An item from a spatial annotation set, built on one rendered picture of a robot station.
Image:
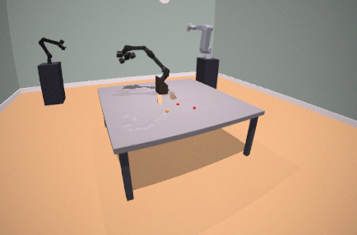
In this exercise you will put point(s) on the tan wooden triangular block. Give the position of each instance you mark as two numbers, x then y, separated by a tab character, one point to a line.
172	96
159	99

